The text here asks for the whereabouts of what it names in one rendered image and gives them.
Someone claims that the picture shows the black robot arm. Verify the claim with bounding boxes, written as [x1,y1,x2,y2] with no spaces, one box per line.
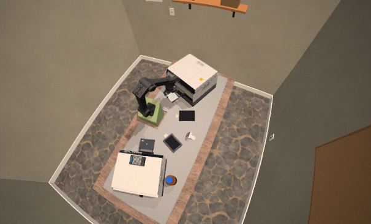
[132,75,179,117]

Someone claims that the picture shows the white multiwell plate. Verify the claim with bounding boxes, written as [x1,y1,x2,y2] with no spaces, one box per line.
[168,93,178,102]

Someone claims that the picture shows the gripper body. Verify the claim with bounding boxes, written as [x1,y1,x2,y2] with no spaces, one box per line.
[163,86,178,95]

